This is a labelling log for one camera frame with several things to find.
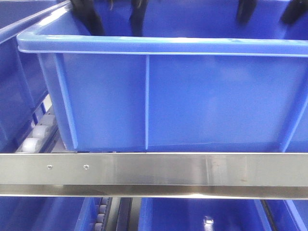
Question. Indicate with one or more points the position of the large blue plastic bin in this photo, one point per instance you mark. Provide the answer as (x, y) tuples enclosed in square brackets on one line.
[(196, 81)]

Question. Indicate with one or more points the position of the lower blue plastic bin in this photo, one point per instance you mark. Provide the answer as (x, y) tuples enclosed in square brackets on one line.
[(179, 214)]

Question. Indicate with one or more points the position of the right white roller track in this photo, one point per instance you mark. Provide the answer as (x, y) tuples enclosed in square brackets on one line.
[(43, 127)]

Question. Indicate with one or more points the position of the white roller track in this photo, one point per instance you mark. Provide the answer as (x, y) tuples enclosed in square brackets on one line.
[(43, 127), (102, 217)]

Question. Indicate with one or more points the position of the centre white roller track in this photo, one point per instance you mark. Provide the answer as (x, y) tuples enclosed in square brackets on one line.
[(102, 217)]

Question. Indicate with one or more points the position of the steel front cross beam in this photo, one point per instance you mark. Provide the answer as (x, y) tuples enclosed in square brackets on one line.
[(188, 175)]

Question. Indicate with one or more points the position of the left blue plastic bin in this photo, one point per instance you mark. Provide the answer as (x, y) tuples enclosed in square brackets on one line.
[(22, 85)]

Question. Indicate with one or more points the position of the lower left blue bin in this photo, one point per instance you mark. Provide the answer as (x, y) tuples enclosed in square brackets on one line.
[(48, 213)]

